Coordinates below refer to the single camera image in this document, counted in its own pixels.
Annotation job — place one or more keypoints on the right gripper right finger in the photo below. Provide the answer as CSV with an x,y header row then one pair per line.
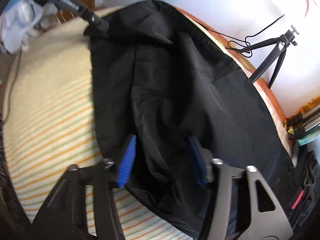
x,y
267,218

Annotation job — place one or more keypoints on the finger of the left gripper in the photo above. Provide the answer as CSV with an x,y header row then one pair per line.
x,y
94,20

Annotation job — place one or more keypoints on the folded silver tripod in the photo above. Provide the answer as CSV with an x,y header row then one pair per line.
x,y
299,125

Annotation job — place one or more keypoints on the black folded garment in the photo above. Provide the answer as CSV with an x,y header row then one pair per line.
x,y
303,186

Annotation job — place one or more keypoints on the black mini tripod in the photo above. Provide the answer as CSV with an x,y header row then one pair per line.
x,y
277,53

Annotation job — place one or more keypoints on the white gloved left hand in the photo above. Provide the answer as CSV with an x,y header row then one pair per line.
x,y
22,24

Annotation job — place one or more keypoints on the black pants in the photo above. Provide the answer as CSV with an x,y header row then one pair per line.
x,y
158,76

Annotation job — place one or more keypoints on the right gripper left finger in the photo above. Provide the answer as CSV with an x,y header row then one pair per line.
x,y
63,213

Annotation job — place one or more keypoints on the yellow striped towel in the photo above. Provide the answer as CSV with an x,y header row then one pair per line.
x,y
48,111

